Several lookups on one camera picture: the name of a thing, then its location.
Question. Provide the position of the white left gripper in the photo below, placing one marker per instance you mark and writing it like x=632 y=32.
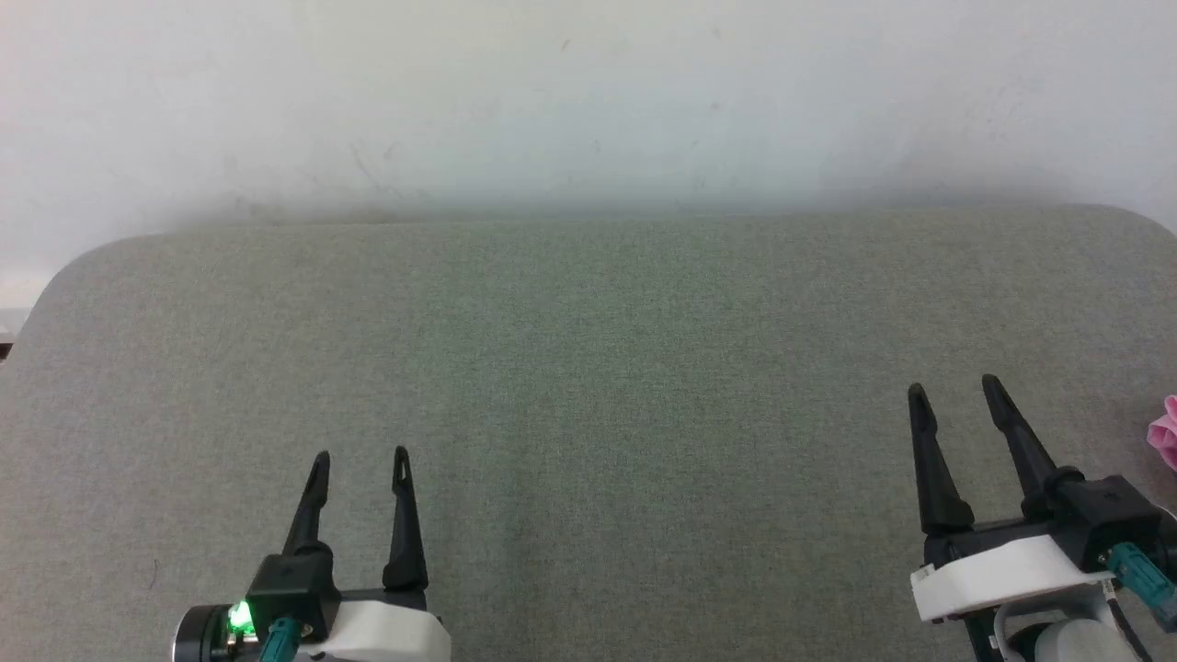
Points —
x=395 y=634

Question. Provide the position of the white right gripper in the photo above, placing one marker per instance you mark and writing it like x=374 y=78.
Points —
x=1002 y=570

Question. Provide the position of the pink garment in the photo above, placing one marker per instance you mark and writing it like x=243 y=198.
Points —
x=1166 y=437

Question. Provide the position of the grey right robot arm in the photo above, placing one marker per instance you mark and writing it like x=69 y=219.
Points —
x=1067 y=644

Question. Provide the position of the black left wrist cylinder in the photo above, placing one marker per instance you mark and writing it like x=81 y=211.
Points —
x=202 y=639

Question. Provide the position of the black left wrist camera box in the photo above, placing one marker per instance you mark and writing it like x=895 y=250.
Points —
x=294 y=588

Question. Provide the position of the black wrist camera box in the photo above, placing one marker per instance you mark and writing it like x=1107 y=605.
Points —
x=1103 y=510
x=294 y=588

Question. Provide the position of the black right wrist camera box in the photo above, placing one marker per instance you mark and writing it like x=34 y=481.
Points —
x=1103 y=510

